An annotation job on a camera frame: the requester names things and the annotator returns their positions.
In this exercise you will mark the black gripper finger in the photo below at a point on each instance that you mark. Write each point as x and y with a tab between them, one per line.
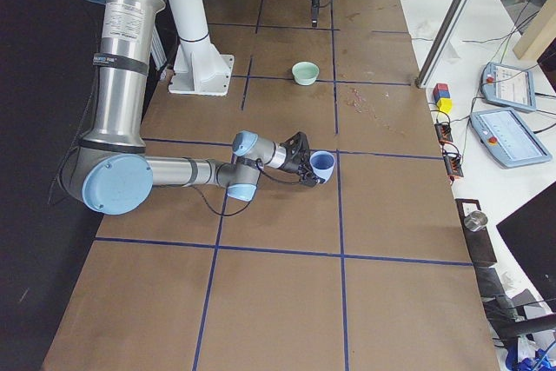
314	14
312	180

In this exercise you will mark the blue-grey plastic cup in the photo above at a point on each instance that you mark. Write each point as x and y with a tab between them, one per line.
322	163

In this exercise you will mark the light green bowl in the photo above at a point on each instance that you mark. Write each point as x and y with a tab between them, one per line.
305	73

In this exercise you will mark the black power adapter far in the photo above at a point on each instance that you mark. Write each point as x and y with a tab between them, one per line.
452	161

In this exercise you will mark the red cube block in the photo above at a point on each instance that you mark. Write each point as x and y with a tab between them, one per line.
441	88

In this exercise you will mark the blue cube block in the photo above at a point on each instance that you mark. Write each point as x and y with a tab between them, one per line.
440	95

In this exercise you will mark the yellow cube block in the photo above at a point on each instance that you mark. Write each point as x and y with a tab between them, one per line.
444	104

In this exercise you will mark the metal cup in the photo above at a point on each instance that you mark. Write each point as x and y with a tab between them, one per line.
475	221

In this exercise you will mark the black box under cup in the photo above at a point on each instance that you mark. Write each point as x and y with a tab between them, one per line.
479	245

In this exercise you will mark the near teach pendant tablet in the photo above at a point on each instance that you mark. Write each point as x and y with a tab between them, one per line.
508	139

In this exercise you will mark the teach pendant tablet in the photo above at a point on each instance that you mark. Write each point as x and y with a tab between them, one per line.
508	86
508	139

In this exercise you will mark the far teach pendant tablet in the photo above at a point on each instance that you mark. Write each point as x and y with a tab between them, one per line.
508	86

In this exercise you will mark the wooden board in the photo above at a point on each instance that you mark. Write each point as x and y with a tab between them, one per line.
538	35

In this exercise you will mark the black monitor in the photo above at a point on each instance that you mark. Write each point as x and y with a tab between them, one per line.
529	233

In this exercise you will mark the aluminium frame post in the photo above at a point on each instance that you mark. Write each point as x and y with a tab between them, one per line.
441	41

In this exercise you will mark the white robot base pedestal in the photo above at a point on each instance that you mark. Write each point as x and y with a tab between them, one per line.
199	68

